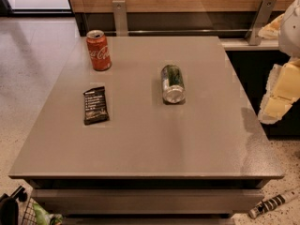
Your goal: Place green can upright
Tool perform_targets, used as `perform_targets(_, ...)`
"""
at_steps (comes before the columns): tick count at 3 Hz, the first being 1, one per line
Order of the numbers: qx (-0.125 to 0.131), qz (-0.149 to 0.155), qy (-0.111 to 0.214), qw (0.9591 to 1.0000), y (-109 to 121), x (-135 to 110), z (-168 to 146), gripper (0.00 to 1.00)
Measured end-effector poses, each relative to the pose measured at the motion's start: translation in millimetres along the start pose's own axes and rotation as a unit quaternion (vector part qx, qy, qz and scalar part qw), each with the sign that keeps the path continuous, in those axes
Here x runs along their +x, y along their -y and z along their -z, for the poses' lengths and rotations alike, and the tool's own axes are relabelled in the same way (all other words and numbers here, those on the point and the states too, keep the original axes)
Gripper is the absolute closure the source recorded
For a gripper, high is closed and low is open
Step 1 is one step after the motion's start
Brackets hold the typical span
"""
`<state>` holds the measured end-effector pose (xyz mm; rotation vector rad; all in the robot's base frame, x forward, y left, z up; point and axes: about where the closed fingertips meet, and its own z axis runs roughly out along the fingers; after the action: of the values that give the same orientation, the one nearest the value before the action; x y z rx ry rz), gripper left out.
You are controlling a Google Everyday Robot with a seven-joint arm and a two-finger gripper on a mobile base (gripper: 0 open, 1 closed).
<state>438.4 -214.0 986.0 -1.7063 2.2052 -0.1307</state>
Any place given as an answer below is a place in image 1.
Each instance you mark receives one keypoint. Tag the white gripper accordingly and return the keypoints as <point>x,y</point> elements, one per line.
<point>291,32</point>

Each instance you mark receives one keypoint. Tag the green soda can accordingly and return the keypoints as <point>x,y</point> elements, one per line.
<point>173,89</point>

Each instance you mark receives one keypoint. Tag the red Coca-Cola can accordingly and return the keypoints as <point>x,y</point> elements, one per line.
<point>98,50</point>

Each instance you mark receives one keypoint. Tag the black and white striped object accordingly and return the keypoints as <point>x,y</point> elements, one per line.
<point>273,203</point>

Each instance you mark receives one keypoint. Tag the black snack bar wrapper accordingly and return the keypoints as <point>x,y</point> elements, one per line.
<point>95,106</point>

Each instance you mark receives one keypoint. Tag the grey table lower shelf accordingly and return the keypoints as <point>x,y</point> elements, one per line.
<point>147,201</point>

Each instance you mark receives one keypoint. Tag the green bag in basket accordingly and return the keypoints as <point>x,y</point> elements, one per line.
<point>44,218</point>

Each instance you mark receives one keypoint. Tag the right metal bracket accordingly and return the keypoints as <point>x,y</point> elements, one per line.
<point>260,20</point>

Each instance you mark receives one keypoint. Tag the metal bracket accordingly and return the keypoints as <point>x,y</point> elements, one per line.
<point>260,20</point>
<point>120,17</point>

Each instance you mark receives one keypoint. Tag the left metal bracket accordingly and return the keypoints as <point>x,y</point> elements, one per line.
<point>120,17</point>

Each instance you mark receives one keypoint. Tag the black wire basket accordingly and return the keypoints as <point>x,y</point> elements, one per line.
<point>27,213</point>

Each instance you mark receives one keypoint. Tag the black handle bottom left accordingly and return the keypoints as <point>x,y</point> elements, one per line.
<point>9,208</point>

